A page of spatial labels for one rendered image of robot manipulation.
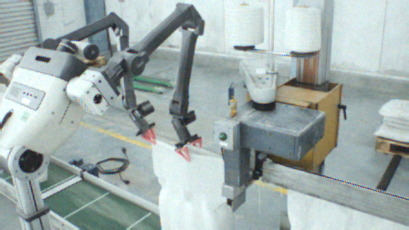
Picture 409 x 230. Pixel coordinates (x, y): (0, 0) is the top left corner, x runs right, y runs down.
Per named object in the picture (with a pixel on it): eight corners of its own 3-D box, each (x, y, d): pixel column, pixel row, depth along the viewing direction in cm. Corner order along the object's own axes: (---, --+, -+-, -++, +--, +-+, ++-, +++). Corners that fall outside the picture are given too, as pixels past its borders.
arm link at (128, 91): (112, 29, 193) (119, 22, 184) (123, 30, 196) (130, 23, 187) (120, 109, 189) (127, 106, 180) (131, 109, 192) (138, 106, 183)
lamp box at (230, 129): (214, 145, 131) (214, 121, 128) (222, 141, 134) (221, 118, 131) (232, 151, 126) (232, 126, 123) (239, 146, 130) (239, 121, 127)
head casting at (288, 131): (222, 182, 140) (221, 109, 130) (255, 157, 158) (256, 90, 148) (296, 207, 123) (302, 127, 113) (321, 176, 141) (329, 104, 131)
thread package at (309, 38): (276, 51, 140) (277, 6, 135) (291, 45, 151) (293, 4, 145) (313, 55, 132) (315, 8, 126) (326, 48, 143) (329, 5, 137)
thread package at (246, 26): (216, 47, 155) (215, 5, 149) (237, 40, 167) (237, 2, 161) (251, 50, 146) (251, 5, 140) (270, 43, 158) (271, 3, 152)
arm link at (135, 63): (180, -5, 155) (199, -3, 149) (188, 22, 164) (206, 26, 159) (108, 58, 133) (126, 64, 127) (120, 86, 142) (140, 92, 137)
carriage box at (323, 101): (258, 161, 164) (260, 93, 153) (290, 134, 189) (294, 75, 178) (311, 175, 150) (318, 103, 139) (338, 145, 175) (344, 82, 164)
